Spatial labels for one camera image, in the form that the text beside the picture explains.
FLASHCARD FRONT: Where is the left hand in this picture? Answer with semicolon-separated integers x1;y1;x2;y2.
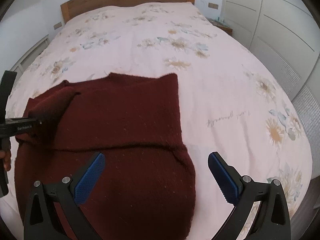
0;138;11;171

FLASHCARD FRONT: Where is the white radiator cover left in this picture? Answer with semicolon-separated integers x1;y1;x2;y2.
10;35;49;81

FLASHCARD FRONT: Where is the wooden nightstand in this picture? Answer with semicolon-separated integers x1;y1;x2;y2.
207;18;233;36

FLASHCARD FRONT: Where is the pink floral bed cover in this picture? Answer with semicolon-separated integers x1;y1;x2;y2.
1;3;312;239

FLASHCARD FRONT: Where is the wall switch plate right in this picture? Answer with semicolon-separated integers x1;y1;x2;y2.
208;3;219;9

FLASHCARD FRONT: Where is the dark red knitted sweater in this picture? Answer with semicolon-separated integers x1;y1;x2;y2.
15;73;196;239

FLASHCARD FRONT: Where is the white wardrobe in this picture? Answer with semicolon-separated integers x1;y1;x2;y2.
221;0;319;99

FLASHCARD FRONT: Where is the wall switch plate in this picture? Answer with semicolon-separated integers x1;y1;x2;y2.
208;3;219;9
54;22;62;30

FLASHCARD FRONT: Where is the wall switch plate left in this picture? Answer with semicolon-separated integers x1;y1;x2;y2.
54;22;62;30

